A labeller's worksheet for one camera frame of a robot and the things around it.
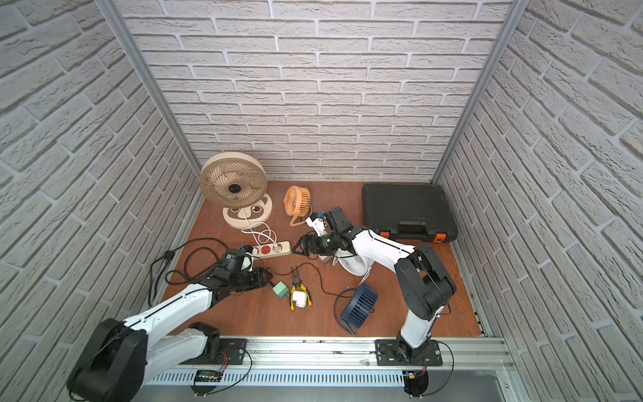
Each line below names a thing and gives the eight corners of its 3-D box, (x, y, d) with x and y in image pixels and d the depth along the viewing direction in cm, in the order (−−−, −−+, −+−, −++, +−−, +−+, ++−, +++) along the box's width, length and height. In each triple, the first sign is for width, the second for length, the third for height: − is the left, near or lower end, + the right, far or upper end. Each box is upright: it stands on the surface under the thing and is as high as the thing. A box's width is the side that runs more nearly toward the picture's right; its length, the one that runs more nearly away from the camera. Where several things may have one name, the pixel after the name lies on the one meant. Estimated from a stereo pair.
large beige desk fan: (223, 228, 104) (190, 174, 79) (230, 207, 111) (202, 150, 86) (270, 229, 104) (253, 174, 79) (274, 207, 112) (259, 151, 87)
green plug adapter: (272, 291, 88) (271, 288, 86) (281, 282, 90) (280, 279, 88) (283, 301, 85) (282, 299, 83) (291, 292, 87) (291, 290, 85)
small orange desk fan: (286, 225, 105) (282, 207, 95) (289, 203, 112) (285, 184, 103) (311, 225, 105) (309, 207, 95) (312, 203, 113) (311, 185, 103)
